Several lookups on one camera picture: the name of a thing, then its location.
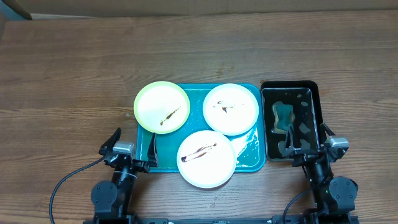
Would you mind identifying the black water tub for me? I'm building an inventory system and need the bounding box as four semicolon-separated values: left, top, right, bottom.
261;80;325;161

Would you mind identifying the white plate with sauce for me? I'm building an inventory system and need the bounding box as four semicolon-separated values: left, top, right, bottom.
203;83;259;136

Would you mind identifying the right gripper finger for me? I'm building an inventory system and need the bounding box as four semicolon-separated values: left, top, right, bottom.
320;123;335;144
282;125;295;156

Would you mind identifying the yellow-green plate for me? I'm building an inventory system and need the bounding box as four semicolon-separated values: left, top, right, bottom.
133;81;190;134

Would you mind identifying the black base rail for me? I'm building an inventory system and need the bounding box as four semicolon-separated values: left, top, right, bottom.
82;214;360;224

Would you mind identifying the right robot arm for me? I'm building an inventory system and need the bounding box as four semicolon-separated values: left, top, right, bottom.
280;123;359;223

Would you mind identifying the white plate with streak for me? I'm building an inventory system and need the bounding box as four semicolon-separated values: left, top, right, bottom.
177;130;237;189

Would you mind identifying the teal yellow sponge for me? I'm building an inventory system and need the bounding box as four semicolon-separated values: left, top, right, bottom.
272;101;295;134

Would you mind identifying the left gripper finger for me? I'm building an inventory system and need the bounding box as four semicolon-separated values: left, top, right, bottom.
147;133;159;167
98;128;121;156

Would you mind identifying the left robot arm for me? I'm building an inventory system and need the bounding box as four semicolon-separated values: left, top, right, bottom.
91;128;159;224

